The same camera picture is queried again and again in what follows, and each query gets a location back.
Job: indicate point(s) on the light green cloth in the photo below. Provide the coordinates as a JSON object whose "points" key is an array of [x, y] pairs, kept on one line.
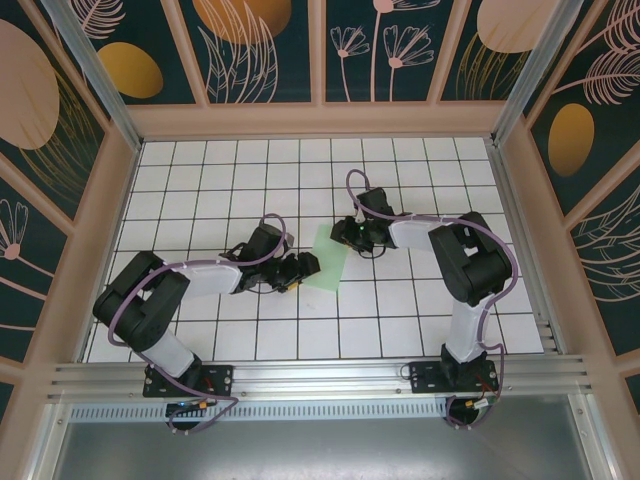
{"points": [[325, 265]]}

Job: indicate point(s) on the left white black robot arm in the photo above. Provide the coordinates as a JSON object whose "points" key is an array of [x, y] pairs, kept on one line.
{"points": [[210, 280]]}

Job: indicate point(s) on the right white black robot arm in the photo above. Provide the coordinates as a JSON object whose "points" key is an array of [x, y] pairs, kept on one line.
{"points": [[415, 234]]}

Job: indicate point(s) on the grey metal sheet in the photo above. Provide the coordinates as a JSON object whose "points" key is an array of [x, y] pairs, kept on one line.
{"points": [[320, 450]]}

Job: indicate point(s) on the long aluminium mounting rail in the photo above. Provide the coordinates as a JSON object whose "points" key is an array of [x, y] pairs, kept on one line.
{"points": [[320, 375]]}

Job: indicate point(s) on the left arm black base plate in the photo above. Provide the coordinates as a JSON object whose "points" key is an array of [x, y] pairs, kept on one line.
{"points": [[220, 380]]}

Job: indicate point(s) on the aluminium side rail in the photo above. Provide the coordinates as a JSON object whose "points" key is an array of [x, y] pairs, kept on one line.
{"points": [[525, 250]]}

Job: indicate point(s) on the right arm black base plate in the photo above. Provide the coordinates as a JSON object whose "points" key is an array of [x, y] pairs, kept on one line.
{"points": [[425, 380]]}

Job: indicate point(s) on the aluminium frame post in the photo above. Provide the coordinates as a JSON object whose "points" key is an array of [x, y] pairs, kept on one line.
{"points": [[530, 75], [100, 90]]}

